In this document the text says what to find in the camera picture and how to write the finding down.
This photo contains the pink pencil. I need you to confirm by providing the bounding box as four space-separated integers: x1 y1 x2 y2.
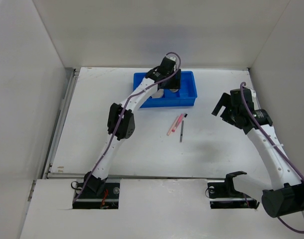
166 116 179 136

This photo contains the grey eyeliner pencil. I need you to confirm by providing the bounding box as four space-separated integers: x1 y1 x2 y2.
179 120 184 143

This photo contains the round cream powder puff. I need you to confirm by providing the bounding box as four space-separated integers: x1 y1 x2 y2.
152 89 164 99

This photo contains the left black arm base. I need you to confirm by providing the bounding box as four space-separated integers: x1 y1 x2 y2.
70 179 121 210

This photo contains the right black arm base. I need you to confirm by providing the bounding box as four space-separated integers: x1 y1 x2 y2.
205 180 260 210

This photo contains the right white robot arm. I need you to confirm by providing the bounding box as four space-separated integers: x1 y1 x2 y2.
212 88 304 218

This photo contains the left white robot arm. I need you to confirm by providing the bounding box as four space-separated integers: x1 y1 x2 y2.
83 52 181 198

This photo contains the blue divided plastic bin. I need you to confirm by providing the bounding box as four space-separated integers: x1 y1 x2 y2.
141 71 197 108

